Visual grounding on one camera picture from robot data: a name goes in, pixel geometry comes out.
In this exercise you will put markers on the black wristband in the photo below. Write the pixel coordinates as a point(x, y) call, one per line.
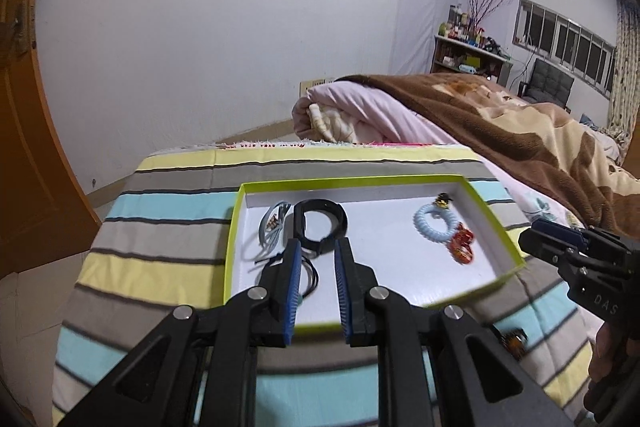
point(320, 206)

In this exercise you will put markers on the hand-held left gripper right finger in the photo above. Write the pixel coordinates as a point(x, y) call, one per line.
point(342, 287)

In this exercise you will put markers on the black padded chair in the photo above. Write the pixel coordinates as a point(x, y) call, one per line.
point(550, 82)

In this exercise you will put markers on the orange wooden door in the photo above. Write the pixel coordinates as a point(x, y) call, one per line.
point(30, 157)

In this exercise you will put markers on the small black yellow hair ornament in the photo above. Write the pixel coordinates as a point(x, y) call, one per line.
point(443, 201)

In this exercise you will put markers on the row of bottles and jars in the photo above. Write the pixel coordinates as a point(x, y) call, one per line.
point(465, 29)

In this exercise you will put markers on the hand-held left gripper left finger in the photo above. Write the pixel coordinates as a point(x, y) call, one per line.
point(294, 287)

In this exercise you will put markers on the red knot ornament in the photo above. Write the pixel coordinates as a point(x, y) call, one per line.
point(461, 247)

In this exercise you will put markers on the striped bed sheet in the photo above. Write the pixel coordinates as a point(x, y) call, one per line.
point(160, 232)

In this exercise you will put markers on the barred window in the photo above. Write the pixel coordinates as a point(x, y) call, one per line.
point(565, 42)

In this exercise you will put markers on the white wall socket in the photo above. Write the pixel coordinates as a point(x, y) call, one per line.
point(315, 85)

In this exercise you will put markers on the patterned curtain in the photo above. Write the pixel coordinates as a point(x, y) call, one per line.
point(625, 82)

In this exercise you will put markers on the wooden wall shelf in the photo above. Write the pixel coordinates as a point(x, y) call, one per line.
point(450, 54)

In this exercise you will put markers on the metal door latch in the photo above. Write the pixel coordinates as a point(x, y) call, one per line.
point(20, 24)

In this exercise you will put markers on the green shallow cardboard box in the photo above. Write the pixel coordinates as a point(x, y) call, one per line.
point(390, 232)

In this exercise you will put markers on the person's right hand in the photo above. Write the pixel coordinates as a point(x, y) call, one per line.
point(605, 352)

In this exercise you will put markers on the brown fleece blanket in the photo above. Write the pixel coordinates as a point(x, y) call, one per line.
point(525, 132)

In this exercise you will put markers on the purple blossom branches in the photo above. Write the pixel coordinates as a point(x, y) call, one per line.
point(482, 4)

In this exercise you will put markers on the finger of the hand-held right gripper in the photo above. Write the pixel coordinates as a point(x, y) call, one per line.
point(542, 244)
point(557, 231)

